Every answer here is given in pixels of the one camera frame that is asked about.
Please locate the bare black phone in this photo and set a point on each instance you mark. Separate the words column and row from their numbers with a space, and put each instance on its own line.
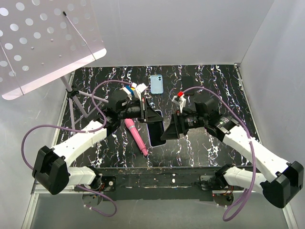
column 187, row 82

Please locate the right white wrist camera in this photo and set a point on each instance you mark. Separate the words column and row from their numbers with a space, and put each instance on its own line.
column 180, row 101

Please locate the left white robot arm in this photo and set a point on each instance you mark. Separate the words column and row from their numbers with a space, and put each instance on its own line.
column 52, row 167

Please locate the perforated white music stand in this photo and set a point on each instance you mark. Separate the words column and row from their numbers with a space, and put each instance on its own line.
column 44, row 40

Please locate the pink marker pen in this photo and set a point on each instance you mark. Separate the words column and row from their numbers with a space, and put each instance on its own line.
column 133, row 130

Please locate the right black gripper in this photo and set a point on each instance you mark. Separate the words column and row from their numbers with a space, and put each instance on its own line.
column 172, row 131

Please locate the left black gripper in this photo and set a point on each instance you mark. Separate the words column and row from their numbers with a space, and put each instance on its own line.
column 151, row 115

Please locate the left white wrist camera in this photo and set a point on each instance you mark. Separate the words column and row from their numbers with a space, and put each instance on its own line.
column 138, row 89

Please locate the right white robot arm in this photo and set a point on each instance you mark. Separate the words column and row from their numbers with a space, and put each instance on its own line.
column 275, row 178

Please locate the white blue yellow toy blocks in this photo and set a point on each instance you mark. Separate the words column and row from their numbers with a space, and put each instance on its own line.
column 127, row 89

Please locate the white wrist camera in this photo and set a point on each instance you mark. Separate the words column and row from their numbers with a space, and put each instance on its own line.
column 138, row 89
column 180, row 101

